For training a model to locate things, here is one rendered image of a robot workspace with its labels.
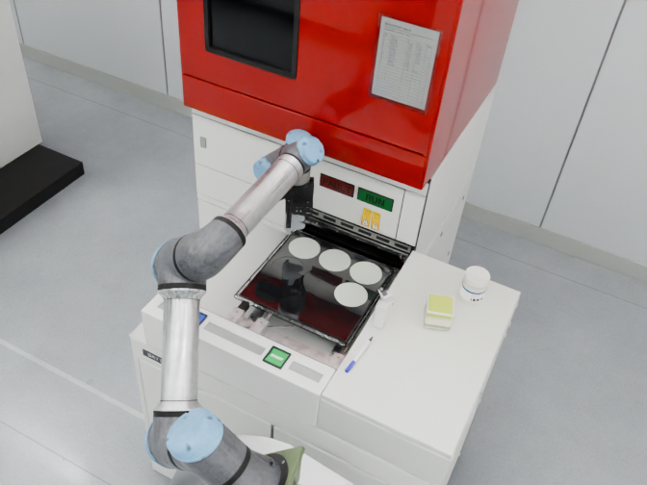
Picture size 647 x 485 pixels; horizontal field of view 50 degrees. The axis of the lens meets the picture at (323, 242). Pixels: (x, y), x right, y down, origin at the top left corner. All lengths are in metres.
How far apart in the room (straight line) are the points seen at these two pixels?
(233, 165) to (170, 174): 1.72
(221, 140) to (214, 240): 0.77
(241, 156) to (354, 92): 0.55
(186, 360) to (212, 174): 0.92
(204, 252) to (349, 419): 0.56
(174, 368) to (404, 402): 0.57
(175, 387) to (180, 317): 0.16
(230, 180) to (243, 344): 0.71
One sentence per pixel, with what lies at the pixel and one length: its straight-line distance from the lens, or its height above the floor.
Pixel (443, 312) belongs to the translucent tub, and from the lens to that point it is 1.89.
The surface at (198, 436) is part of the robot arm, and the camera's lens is 1.50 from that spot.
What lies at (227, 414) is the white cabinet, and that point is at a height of 0.68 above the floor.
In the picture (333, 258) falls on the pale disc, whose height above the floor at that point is 0.90.
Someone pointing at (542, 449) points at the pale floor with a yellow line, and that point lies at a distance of 3.00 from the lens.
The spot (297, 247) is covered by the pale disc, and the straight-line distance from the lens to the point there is 2.20.
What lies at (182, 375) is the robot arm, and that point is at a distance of 1.64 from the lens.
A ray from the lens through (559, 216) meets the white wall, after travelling 3.75.
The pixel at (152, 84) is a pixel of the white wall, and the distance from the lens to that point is 4.60.
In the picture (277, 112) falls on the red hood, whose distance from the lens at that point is 2.04.
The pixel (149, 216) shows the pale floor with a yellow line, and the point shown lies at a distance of 3.74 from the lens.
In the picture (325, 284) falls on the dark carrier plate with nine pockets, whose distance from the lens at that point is 2.09.
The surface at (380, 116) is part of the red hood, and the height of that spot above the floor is 1.41.
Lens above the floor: 2.38
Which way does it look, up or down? 42 degrees down
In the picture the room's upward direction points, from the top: 6 degrees clockwise
